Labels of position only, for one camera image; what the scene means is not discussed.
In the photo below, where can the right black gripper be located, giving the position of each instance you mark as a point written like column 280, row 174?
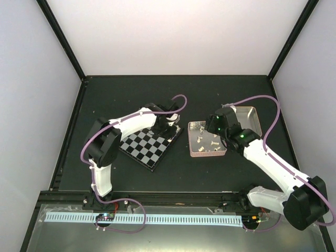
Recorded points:
column 210, row 124

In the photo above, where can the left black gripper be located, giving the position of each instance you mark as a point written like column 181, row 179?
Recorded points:
column 169, row 136

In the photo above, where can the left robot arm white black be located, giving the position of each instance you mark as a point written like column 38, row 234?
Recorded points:
column 101, row 147

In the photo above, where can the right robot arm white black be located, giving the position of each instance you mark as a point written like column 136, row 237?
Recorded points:
column 302, row 200

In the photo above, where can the small circuit board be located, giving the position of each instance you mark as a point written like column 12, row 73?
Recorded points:
column 105, row 217

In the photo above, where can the pink tin box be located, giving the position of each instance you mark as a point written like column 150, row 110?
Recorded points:
column 202, row 143

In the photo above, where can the black white chessboard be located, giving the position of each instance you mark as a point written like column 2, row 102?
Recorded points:
column 147, row 148

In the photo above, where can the yellow tin lid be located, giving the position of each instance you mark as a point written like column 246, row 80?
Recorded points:
column 249, row 120

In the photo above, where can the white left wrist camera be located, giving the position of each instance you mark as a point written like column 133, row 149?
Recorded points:
column 173, row 120

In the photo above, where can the black mounting rail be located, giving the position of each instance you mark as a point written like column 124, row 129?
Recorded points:
column 228, row 201

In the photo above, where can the light blue slotted cable duct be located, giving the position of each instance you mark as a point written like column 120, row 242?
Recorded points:
column 149, row 219

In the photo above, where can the black right frame post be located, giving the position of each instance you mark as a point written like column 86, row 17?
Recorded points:
column 293, row 36

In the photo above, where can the black frame post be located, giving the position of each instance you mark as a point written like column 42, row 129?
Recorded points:
column 52, row 21
column 293, row 36

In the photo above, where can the black left frame post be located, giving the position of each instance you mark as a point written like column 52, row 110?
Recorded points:
column 52, row 21

